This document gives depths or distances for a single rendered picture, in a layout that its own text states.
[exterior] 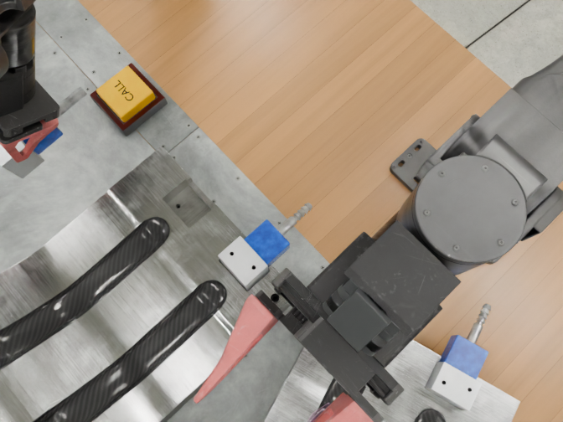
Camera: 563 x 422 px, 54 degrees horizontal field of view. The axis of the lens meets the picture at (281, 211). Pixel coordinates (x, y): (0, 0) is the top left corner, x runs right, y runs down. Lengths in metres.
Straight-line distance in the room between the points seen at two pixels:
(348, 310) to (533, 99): 0.21
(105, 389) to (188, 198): 0.25
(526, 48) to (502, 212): 1.71
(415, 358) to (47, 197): 0.55
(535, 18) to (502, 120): 1.68
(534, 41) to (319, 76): 1.23
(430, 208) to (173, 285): 0.46
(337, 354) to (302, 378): 0.37
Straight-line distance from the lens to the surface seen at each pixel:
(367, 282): 0.28
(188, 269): 0.70
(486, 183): 0.31
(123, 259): 0.73
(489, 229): 0.30
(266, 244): 0.68
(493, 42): 1.97
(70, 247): 0.75
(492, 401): 0.76
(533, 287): 0.85
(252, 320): 0.35
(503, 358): 0.83
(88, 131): 0.88
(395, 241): 0.28
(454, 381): 0.72
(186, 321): 0.70
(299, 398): 0.71
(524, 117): 0.41
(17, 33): 0.59
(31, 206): 0.87
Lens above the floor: 1.57
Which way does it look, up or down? 75 degrees down
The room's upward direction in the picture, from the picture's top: 1 degrees clockwise
